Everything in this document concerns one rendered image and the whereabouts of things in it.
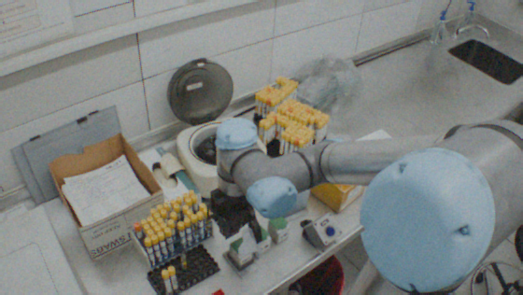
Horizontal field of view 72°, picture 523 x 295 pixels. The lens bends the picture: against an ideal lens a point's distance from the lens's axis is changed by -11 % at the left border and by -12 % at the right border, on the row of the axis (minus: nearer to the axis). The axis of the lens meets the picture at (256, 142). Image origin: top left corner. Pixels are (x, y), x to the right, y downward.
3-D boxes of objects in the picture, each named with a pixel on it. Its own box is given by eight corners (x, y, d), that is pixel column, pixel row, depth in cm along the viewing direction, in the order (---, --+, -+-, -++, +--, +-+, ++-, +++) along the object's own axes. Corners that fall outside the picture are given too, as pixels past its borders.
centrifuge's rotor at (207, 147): (208, 182, 119) (207, 165, 115) (190, 150, 129) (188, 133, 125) (255, 166, 125) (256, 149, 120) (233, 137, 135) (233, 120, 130)
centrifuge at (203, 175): (208, 219, 115) (206, 191, 107) (173, 156, 135) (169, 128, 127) (279, 192, 125) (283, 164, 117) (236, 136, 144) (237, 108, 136)
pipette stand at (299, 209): (280, 226, 115) (283, 203, 109) (267, 209, 120) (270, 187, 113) (308, 214, 119) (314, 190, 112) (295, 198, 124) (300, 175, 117)
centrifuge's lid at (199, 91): (166, 68, 115) (158, 60, 121) (176, 140, 129) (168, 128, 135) (233, 53, 123) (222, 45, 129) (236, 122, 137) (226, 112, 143)
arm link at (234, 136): (229, 148, 69) (207, 120, 74) (229, 192, 76) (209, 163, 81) (268, 134, 72) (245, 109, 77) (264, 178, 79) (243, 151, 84)
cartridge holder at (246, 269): (242, 279, 101) (242, 273, 99) (222, 256, 106) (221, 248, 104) (259, 269, 104) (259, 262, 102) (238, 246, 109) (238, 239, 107)
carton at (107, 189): (92, 263, 101) (77, 230, 92) (60, 196, 118) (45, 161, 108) (171, 224, 113) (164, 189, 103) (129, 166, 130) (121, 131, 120)
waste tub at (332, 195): (337, 215, 119) (345, 192, 112) (305, 189, 126) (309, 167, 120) (364, 193, 126) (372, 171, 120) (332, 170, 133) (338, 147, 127)
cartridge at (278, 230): (276, 245, 110) (278, 231, 105) (266, 234, 113) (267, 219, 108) (288, 239, 112) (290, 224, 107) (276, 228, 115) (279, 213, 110)
